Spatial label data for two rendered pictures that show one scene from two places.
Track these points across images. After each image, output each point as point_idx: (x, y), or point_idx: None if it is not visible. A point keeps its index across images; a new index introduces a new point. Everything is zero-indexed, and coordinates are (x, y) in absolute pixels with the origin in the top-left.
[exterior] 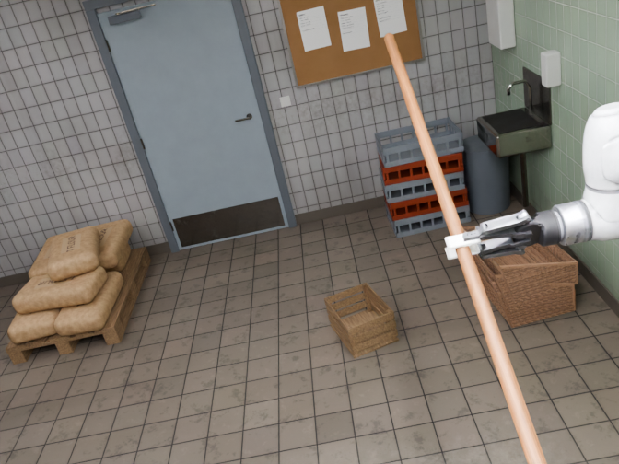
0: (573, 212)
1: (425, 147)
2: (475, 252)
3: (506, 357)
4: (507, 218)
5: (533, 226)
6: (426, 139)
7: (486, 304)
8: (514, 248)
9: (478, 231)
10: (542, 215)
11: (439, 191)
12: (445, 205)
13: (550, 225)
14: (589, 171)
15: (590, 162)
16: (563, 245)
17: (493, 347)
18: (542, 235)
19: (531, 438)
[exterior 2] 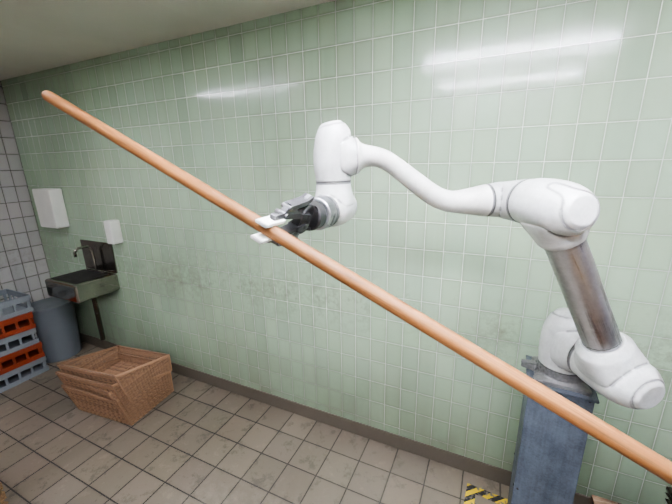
0: (327, 199)
1: (168, 164)
2: None
3: (386, 291)
4: (298, 199)
5: (312, 208)
6: (164, 159)
7: (334, 260)
8: None
9: (281, 211)
10: (311, 202)
11: (214, 192)
12: (229, 201)
13: (320, 207)
14: (328, 168)
15: (330, 159)
16: (323, 228)
17: (371, 287)
18: (315, 217)
19: (462, 337)
